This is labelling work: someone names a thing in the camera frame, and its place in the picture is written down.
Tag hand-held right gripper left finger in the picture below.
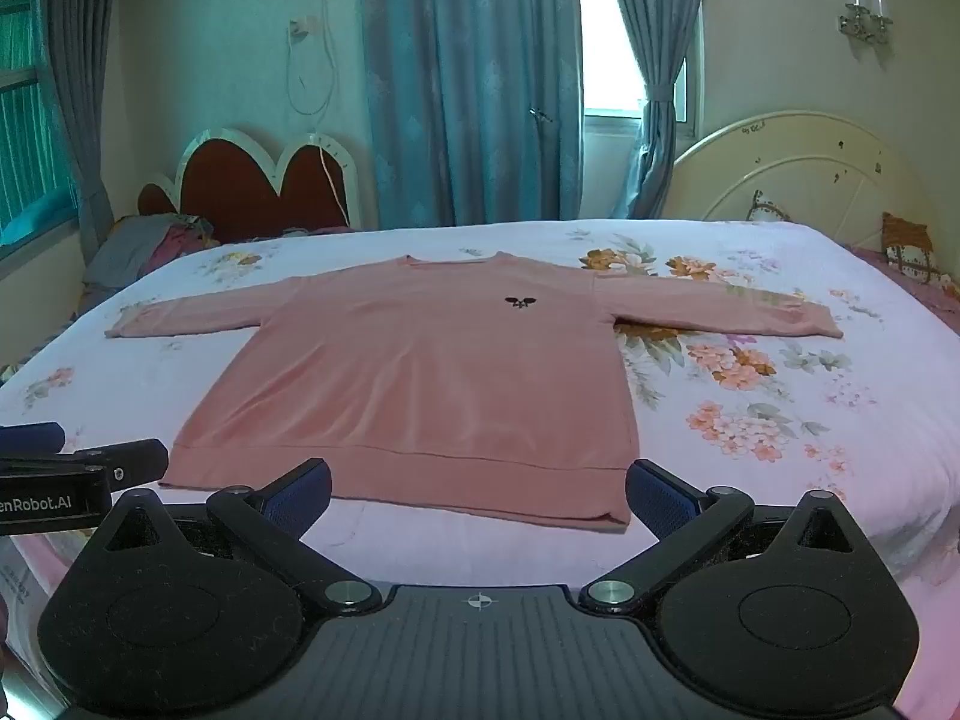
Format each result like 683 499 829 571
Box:
97 457 383 614

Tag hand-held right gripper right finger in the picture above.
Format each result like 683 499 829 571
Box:
581 459 871 614

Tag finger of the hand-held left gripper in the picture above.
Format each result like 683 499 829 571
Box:
0 439 170 488
0 422 67 457

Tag pink sweater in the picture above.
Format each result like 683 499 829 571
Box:
103 253 845 530

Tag pink crumpled clothes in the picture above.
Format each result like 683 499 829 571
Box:
146 216 222 272

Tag floral bed sheet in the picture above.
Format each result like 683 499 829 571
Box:
0 219 960 720

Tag red heart-shaped headboard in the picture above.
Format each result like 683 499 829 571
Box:
137 127 353 245

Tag green-tinted window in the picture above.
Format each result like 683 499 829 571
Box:
0 0 80 241

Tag small floral pillow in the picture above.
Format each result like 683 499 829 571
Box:
750 191 793 224

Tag brown patterned pillow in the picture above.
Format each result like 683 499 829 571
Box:
881 211 935 286

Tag cream round headboard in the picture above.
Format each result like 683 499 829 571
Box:
673 109 960 293

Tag grey curtain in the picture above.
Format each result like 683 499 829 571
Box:
37 0 125 256

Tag wide blue curtain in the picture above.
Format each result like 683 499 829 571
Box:
358 0 584 230

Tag tied blue curtain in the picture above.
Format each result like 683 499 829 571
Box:
596 0 706 222

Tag white cable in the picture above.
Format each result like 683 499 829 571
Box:
285 0 353 230

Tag glass wall lamp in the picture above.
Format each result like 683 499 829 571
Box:
838 0 895 42

